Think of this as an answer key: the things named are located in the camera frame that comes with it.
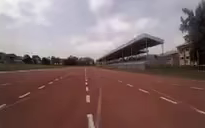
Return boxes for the distant row of trees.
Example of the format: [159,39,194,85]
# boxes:
[22,54,96,66]

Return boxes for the roofed grandstand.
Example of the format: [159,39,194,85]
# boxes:
[96,32,181,70]

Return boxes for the red running track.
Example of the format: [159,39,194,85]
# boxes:
[0,66,205,128]

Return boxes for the grass verge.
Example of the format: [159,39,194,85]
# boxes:
[103,64,205,81]

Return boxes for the grass field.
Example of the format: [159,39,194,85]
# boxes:
[0,63,74,73]

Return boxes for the pale building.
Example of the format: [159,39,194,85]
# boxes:
[176,42,199,67]

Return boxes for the distant buildings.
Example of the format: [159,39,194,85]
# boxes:
[0,51,24,65]

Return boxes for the tall dark trees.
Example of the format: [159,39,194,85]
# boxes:
[179,0,205,67]

